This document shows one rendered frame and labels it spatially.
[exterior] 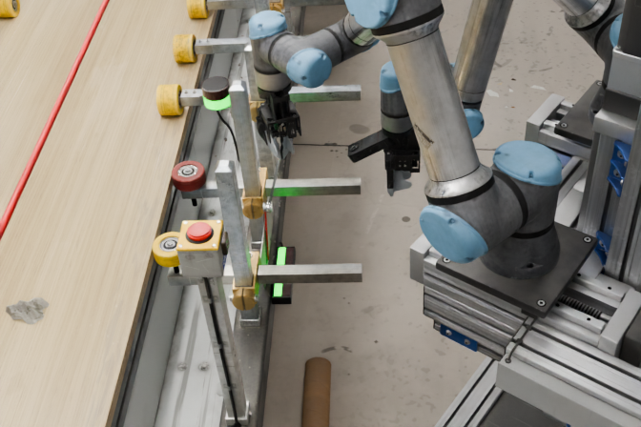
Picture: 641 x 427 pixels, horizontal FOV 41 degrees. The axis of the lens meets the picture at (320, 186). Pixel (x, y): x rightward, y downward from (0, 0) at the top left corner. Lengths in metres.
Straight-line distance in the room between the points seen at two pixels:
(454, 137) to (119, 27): 1.57
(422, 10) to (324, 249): 1.91
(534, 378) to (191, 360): 0.83
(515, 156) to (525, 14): 3.01
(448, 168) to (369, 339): 1.52
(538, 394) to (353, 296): 1.46
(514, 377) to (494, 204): 0.34
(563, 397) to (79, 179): 1.22
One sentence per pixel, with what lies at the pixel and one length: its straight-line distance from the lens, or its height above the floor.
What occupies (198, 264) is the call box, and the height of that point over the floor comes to 1.18.
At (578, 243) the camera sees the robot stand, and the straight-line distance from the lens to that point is 1.70.
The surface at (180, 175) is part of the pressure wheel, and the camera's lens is 2.09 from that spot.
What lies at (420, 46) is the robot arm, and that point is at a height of 1.50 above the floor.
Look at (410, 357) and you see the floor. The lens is 2.80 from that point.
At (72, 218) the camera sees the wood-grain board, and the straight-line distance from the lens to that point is 2.06.
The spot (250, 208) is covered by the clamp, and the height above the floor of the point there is 0.86.
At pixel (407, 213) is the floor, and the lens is 3.26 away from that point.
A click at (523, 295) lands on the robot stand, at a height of 1.04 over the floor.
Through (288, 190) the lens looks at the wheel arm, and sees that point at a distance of 2.08.
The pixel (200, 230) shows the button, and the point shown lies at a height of 1.23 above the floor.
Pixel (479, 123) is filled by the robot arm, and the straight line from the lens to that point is 1.80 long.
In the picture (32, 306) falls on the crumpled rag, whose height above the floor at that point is 0.91.
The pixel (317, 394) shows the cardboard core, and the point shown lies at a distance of 2.63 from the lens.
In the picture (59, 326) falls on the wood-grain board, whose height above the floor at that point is 0.90.
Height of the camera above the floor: 2.21
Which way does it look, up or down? 41 degrees down
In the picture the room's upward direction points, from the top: 5 degrees counter-clockwise
